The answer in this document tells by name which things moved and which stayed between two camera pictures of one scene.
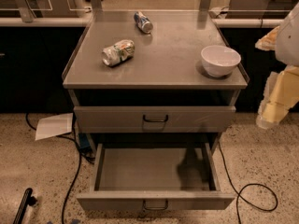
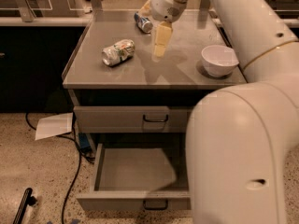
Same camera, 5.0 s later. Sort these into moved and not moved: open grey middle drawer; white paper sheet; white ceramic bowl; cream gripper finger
Moved: cream gripper finger
Not moved: open grey middle drawer; white ceramic bowl; white paper sheet
